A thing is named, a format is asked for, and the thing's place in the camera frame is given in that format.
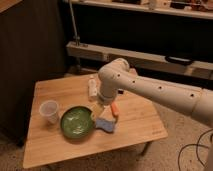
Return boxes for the black cables on floor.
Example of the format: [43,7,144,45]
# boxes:
[177,129,213,171]

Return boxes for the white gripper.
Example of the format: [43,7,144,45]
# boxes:
[91,98,113,119]

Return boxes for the small white bottle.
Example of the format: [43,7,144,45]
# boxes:
[88,75,97,98]

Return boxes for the blue sponge cloth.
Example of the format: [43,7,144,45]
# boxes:
[95,118,116,133]

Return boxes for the black handle on beam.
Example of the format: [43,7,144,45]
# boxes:
[165,56,194,66]

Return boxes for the clear plastic cup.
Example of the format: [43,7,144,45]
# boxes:
[39,100,59,124]

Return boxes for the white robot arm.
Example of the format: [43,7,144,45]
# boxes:
[92,58,213,128]

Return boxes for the wooden folding table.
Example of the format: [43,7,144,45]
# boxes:
[22,68,169,170]

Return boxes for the metal stand pole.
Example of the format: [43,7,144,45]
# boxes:
[68,0,80,46]

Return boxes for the orange carrot toy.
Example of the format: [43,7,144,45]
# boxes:
[111,102,119,117]

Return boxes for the green ceramic bowl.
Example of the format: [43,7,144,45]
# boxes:
[60,106,94,139]

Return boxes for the white metal shelf beam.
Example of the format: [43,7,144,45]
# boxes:
[66,41,213,80]

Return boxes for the upper wooden shelf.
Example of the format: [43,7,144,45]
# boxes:
[62,0,213,20]

